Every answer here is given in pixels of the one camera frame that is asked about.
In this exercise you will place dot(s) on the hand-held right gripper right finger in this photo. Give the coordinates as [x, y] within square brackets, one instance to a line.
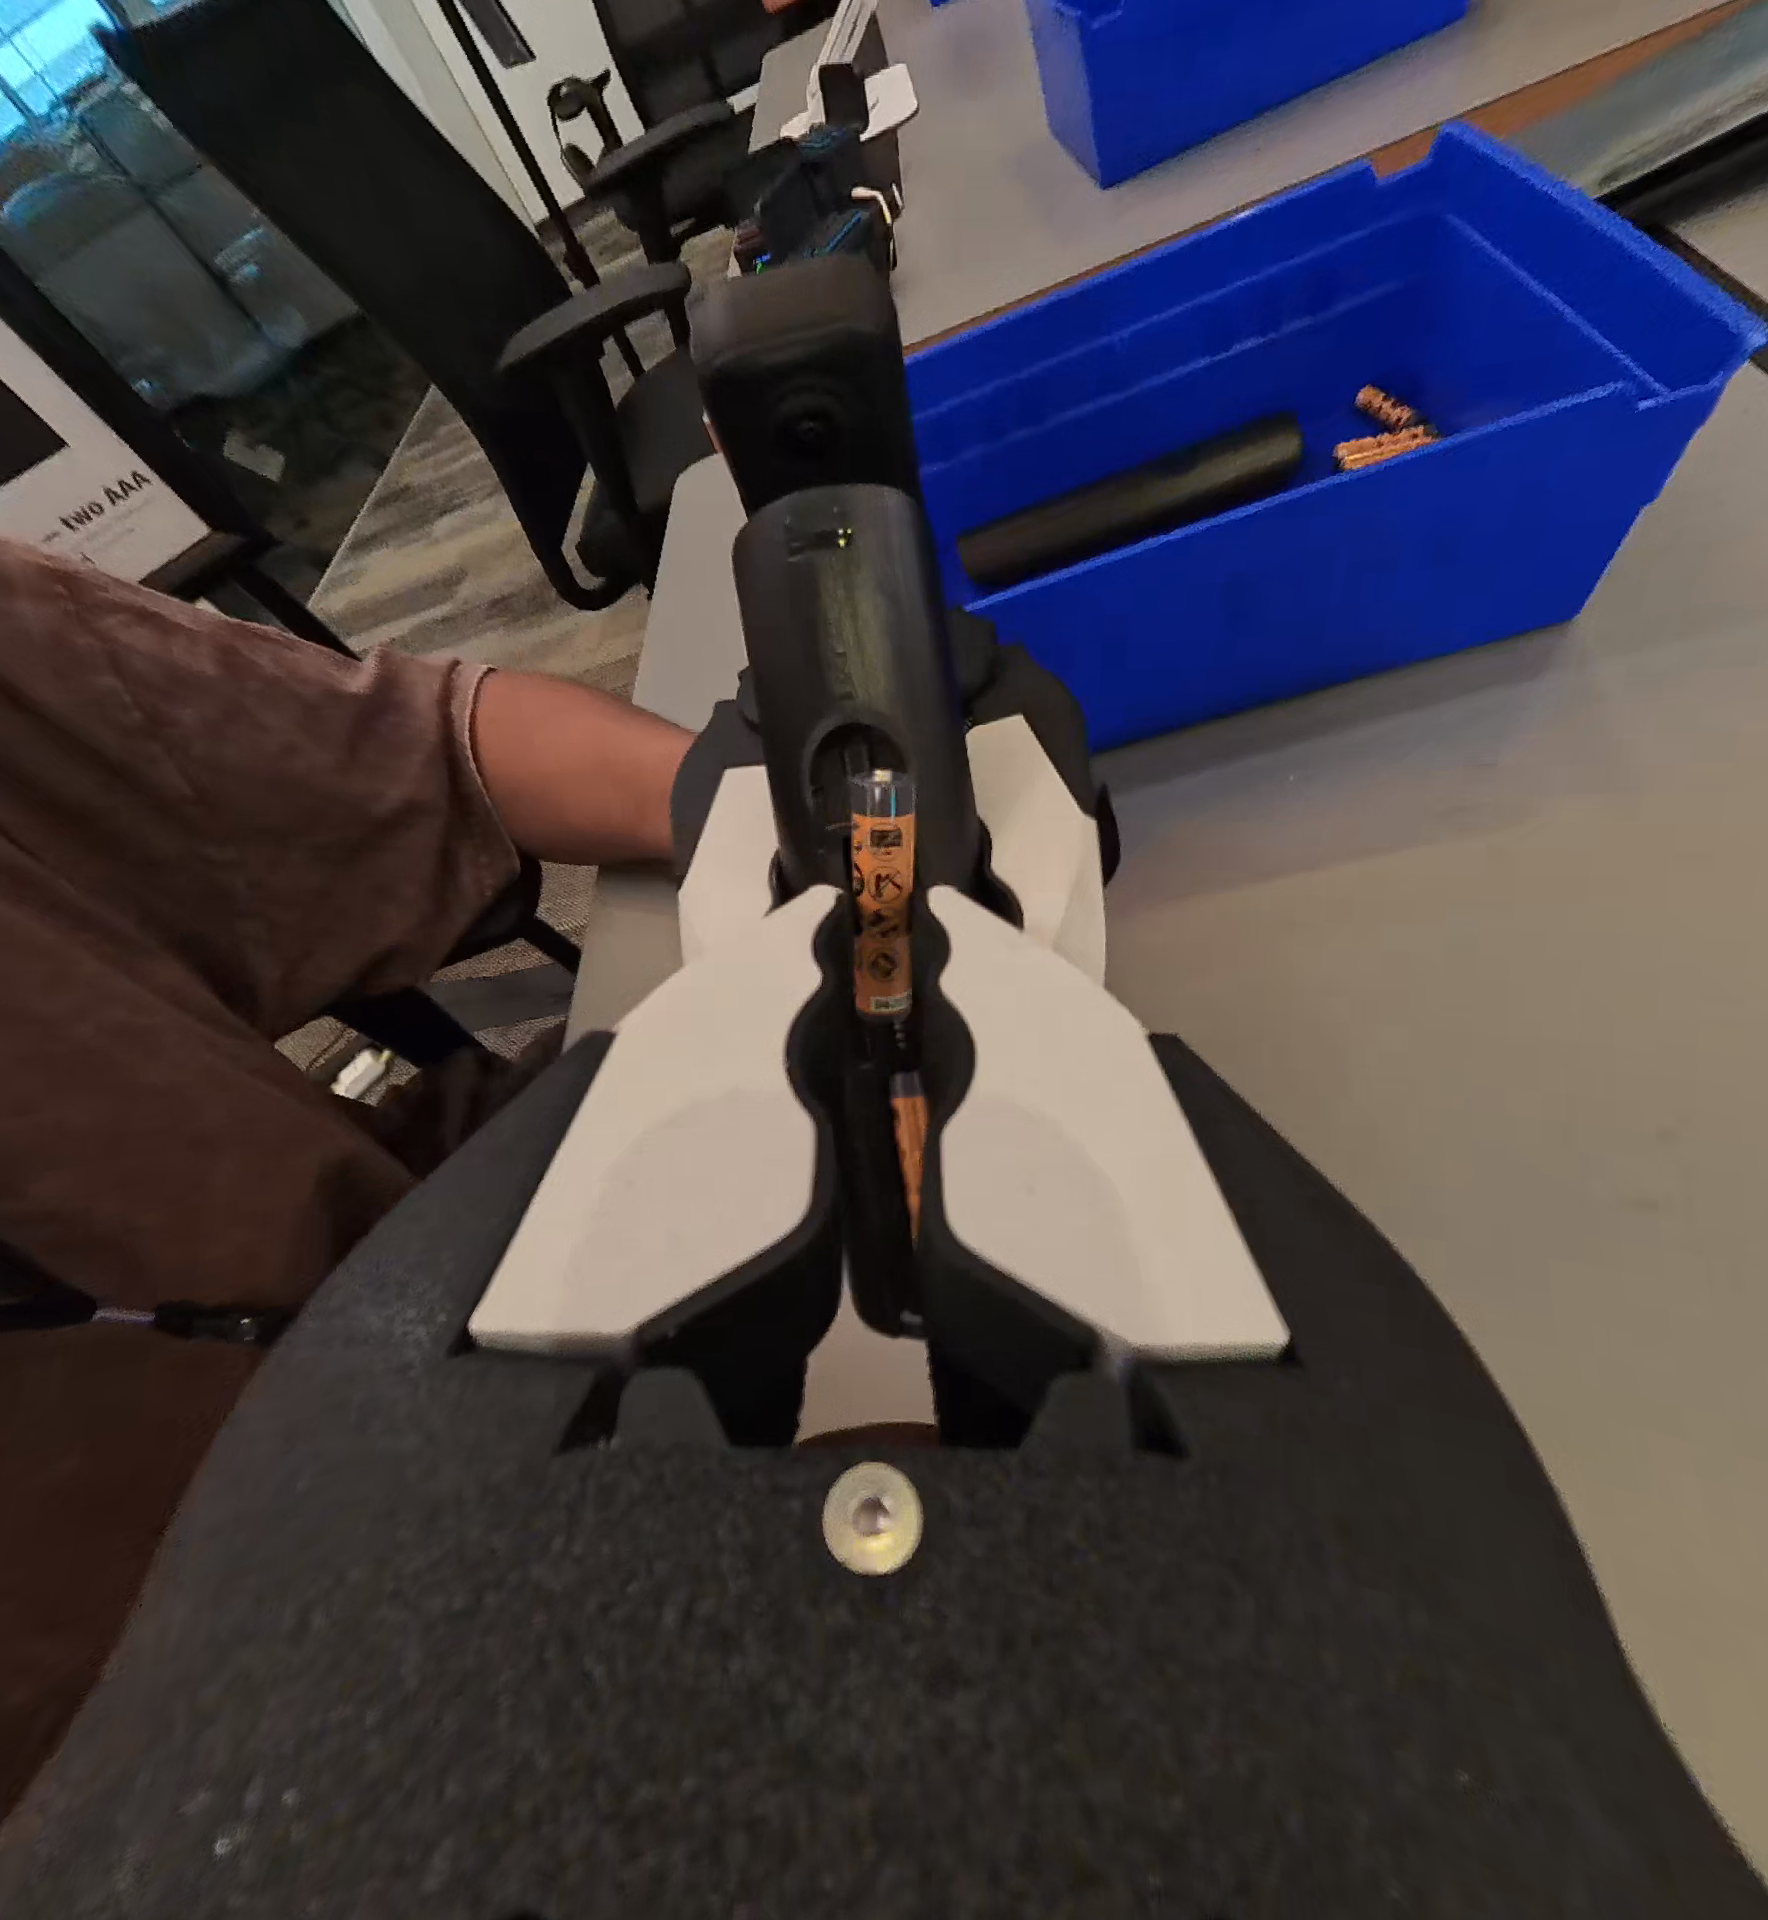
[1110, 1185]

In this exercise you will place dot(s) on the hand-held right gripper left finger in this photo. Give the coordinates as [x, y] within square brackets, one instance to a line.
[644, 1185]

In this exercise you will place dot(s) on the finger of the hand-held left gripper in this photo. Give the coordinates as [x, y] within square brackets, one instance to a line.
[1050, 839]
[728, 856]

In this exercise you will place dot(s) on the orange AAA battery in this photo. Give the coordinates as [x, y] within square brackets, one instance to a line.
[907, 1155]
[1381, 447]
[885, 900]
[1389, 405]

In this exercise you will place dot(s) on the black flashlight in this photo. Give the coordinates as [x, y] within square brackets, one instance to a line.
[841, 616]

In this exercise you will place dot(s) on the large blue plastic bin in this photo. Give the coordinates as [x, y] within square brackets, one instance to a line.
[1425, 570]

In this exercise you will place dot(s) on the person's left forearm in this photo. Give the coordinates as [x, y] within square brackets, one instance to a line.
[586, 767]

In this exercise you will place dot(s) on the grey desk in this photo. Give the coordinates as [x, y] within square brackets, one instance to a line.
[1425, 931]

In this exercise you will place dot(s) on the black tube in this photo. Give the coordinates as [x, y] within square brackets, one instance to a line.
[1125, 504]

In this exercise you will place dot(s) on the black office chair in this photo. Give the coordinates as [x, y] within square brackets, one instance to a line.
[346, 241]
[666, 134]
[599, 405]

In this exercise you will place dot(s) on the person in brown shirt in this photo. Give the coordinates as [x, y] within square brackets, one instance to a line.
[150, 975]

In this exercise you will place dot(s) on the black device with blue light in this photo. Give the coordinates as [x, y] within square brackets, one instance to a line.
[817, 197]

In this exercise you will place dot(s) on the white stand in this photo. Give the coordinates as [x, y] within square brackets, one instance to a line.
[863, 95]

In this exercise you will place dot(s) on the small blue plastic bin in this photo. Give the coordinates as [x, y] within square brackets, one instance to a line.
[1229, 76]

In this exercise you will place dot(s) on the white sign board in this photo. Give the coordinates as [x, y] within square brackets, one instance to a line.
[30, 435]

